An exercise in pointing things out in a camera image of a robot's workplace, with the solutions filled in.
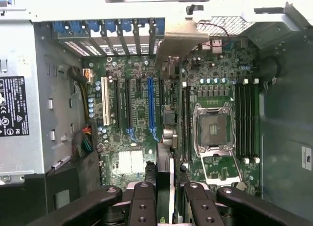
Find silver socket cover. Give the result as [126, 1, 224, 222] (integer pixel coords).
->
[200, 150, 243, 185]

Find silver chipset heatsink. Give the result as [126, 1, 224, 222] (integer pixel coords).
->
[118, 150, 145, 174]

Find black plastic shroud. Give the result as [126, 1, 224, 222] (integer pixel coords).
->
[46, 150, 103, 212]

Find thin metal locking lever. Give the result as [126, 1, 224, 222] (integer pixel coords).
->
[192, 102, 198, 153]

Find CPU socket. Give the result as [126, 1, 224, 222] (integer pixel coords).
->
[193, 102, 237, 152]

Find RAM slot black latches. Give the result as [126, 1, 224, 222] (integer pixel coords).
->
[248, 79, 255, 163]
[235, 80, 244, 162]
[186, 83, 193, 162]

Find RAM slot white latches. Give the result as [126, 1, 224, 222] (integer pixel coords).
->
[242, 78, 250, 164]
[253, 78, 261, 164]
[181, 81, 188, 162]

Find green motherboard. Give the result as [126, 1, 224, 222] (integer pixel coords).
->
[82, 39, 264, 200]

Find blue expansion slot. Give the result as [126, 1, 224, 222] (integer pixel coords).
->
[146, 76, 160, 143]

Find long black expansion slot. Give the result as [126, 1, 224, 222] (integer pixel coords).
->
[125, 77, 135, 142]

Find white expansion slot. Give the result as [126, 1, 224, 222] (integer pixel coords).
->
[101, 75, 111, 127]

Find black open PC case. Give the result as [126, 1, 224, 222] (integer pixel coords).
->
[0, 0, 313, 226]

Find blue card retention clip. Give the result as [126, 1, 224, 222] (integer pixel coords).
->
[121, 19, 134, 34]
[104, 20, 118, 38]
[88, 20, 102, 38]
[52, 19, 71, 38]
[70, 20, 86, 38]
[156, 18, 165, 36]

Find grey power supply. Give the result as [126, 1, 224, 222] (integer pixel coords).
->
[0, 17, 47, 186]

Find black case security latch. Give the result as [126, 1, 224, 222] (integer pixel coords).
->
[185, 4, 204, 13]

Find multicolour power wires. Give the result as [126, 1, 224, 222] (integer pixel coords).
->
[71, 125, 95, 159]

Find white case wall sticker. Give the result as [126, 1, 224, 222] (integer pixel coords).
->
[301, 144, 313, 171]

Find yellow black power wires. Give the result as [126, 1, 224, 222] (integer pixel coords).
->
[67, 66, 95, 125]

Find thin red wire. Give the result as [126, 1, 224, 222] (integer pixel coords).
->
[197, 20, 232, 45]

